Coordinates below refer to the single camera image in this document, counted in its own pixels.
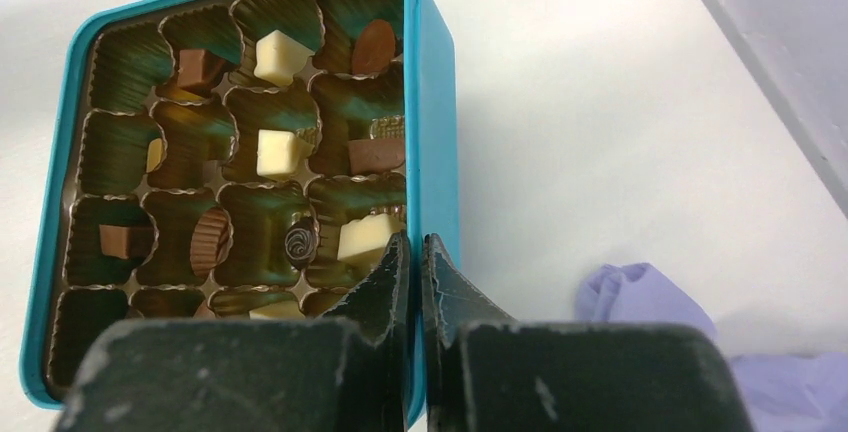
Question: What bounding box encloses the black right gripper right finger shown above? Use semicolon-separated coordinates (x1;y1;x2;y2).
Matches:
421;234;752;431

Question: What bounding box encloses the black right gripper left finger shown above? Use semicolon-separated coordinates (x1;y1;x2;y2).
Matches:
56;233;411;431

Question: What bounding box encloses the white chocolate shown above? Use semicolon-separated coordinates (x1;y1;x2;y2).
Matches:
256;129;314;180
337;213;405;268
248;301;306;320
253;30;314;87

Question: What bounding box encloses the dark spiral chocolate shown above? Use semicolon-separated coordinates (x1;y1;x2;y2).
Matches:
284;217;318;270

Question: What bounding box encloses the milk fluted cup chocolate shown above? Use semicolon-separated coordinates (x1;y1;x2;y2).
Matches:
189;207;230;278

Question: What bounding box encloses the teal chocolate box with dividers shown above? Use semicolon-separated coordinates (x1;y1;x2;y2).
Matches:
19;0;461;409

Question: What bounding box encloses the milk square chocolate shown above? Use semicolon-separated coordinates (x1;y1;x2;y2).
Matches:
99;224;155;260

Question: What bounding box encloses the brown rectangular chocolate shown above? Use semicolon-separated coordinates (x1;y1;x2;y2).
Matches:
347;138;406;175

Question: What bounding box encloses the caramel rectangular chocolate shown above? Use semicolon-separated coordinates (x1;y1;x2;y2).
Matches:
145;138;165;173

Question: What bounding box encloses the round milk chocolate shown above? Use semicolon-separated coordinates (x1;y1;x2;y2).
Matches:
351;19;398;75

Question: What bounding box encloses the lavender crumpled cloth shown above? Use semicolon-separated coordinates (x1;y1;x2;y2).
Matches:
573;262;848;432

